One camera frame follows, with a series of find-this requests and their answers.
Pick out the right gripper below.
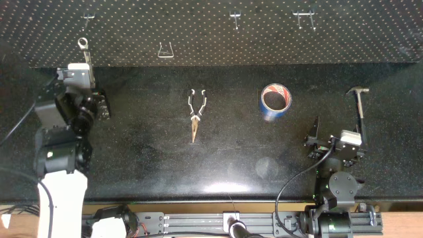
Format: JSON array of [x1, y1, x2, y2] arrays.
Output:
[[303, 116, 367, 166]]

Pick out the black and white pliers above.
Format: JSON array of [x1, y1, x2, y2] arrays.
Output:
[[187, 89, 208, 144]]

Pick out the wrench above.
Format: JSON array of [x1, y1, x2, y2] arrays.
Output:
[[77, 36, 96, 89]]

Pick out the black pegboard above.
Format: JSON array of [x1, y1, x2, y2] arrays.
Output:
[[0, 0, 423, 69]]

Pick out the roll of blue tape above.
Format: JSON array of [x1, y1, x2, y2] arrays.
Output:
[[258, 83, 293, 122]]

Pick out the hammer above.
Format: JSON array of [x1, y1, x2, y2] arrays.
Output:
[[345, 86, 370, 148]]

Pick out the double-prong metal hook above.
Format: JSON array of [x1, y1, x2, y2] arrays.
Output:
[[291, 9, 317, 31]]

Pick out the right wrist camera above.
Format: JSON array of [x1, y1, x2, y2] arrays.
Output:
[[338, 130, 363, 148]]

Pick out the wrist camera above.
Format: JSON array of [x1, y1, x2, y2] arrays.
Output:
[[56, 62, 93, 89], [338, 130, 363, 148]]

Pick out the black cable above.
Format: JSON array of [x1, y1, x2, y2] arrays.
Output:
[[0, 100, 56, 238], [274, 137, 338, 237]]

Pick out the mounting rail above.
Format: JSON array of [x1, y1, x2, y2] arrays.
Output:
[[82, 204, 384, 238]]

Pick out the wire loop metal hook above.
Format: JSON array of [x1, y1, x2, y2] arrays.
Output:
[[157, 42, 175, 59]]

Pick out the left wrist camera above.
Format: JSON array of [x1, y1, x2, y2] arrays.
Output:
[[56, 62, 93, 89]]

